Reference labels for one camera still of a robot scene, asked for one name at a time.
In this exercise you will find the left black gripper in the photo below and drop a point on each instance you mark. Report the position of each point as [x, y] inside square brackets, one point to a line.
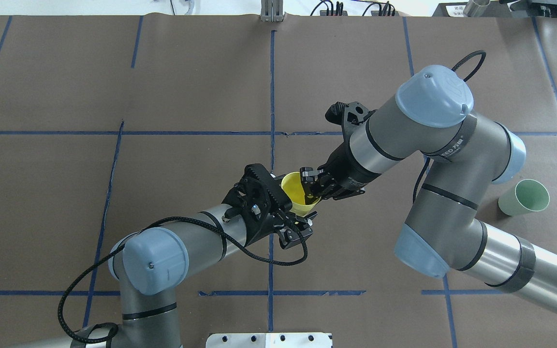
[265, 226]

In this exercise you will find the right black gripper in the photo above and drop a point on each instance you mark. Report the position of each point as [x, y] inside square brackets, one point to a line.
[340, 167]

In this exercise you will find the yellow plastic cup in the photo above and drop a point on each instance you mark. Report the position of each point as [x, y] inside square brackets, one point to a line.
[292, 186]

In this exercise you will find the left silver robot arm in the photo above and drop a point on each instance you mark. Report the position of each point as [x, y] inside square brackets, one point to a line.
[149, 264]

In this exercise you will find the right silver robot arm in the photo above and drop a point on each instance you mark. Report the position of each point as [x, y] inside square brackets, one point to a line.
[432, 113]

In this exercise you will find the green plastic cup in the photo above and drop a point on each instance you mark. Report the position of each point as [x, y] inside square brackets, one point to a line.
[525, 197]

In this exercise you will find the steel tumbler cup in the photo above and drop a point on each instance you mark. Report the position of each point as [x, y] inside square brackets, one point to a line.
[476, 8]

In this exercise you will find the brown paper table mat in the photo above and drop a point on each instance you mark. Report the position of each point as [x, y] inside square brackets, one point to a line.
[110, 123]

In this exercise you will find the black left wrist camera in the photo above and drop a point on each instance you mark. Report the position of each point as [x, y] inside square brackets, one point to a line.
[257, 193]

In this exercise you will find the white camera stand post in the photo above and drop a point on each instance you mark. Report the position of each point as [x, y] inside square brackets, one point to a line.
[270, 340]

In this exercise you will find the aluminium frame post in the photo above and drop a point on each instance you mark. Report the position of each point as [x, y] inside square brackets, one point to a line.
[272, 11]

